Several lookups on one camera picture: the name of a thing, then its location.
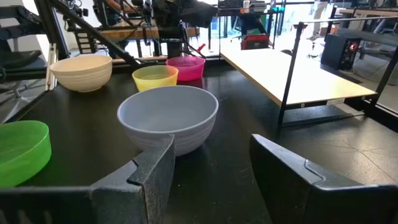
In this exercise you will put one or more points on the wooden workbench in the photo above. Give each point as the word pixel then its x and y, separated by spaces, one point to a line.
pixel 130 32

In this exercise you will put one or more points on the grey ribbed bowl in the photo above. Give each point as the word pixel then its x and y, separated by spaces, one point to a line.
pixel 168 112

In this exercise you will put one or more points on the yellow translucent plastic bowl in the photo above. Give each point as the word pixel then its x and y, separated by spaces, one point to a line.
pixel 155 77

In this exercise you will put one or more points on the pink translucent plastic bowl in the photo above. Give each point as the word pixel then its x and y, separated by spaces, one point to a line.
pixel 186 68

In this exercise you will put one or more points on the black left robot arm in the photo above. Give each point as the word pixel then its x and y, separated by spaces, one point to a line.
pixel 174 18

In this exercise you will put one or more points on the red tool case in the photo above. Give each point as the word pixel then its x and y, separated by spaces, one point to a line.
pixel 255 42

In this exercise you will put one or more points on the green translucent plastic bowl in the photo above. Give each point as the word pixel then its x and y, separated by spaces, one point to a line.
pixel 21 152

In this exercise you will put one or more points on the person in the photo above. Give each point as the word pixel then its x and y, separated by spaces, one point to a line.
pixel 318 18

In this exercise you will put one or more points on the black diagonal frame strut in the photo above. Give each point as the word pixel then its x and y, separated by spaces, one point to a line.
pixel 93 32

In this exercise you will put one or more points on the cream ribbed bowl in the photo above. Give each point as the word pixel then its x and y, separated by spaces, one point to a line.
pixel 82 73

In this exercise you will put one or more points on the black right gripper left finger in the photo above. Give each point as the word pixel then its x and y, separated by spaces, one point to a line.
pixel 124 199

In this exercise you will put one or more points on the black computer box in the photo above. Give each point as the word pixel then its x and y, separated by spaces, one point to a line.
pixel 339 51

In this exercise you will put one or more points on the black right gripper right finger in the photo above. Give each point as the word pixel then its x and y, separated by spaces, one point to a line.
pixel 311 202

